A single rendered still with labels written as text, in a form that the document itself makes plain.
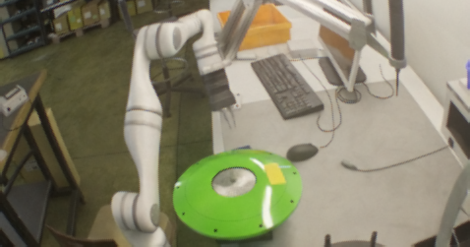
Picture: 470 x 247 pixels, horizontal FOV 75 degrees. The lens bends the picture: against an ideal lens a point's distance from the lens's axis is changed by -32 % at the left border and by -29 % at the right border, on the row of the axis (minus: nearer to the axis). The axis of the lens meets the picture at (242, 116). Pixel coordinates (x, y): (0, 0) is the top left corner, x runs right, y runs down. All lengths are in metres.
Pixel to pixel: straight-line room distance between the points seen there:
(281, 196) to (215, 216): 0.15
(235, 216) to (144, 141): 0.25
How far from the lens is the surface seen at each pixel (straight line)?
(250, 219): 0.90
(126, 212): 0.86
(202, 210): 0.94
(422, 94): 1.63
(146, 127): 0.89
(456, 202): 0.52
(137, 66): 0.96
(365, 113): 1.47
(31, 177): 2.97
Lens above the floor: 1.74
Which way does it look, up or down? 34 degrees down
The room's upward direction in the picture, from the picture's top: 9 degrees counter-clockwise
